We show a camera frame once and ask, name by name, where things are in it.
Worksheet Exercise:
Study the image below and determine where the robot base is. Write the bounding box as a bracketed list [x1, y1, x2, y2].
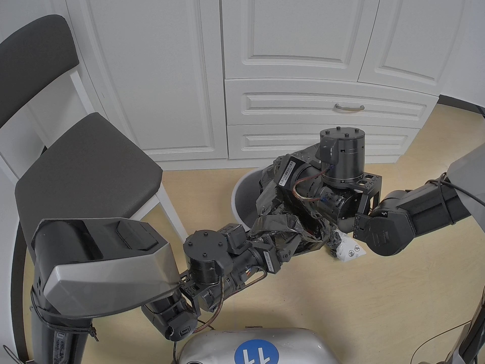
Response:
[178, 328, 340, 364]

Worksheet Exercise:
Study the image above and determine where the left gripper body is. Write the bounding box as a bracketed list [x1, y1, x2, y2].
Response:
[229, 243, 283, 285]

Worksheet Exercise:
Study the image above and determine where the white chair dark grey seat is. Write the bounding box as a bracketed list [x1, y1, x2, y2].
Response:
[0, 15, 193, 249]

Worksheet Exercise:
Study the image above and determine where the white trash bin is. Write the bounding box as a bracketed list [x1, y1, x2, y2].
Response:
[231, 167, 330, 258]

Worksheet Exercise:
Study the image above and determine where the white wardrobe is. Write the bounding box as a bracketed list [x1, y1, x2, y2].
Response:
[61, 0, 470, 171]

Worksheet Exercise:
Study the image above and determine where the black plastic bag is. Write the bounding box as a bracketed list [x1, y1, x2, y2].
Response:
[256, 146, 342, 256]

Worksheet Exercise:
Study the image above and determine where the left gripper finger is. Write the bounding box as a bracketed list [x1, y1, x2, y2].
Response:
[277, 237, 304, 263]

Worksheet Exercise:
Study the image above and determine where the crumpled white printed paper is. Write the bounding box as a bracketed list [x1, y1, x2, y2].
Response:
[335, 233, 367, 263]

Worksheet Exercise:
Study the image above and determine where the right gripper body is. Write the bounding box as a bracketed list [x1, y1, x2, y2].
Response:
[278, 156, 330, 204]

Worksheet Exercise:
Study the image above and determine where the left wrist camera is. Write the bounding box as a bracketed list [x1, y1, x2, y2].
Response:
[222, 224, 248, 257]

